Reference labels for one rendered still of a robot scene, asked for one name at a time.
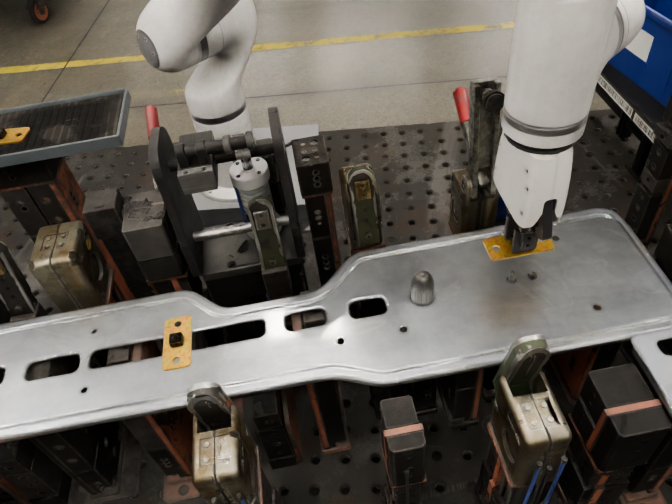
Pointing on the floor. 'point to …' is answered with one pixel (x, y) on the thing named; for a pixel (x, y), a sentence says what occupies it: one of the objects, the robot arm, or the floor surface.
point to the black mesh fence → (620, 117)
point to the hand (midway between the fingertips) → (521, 231)
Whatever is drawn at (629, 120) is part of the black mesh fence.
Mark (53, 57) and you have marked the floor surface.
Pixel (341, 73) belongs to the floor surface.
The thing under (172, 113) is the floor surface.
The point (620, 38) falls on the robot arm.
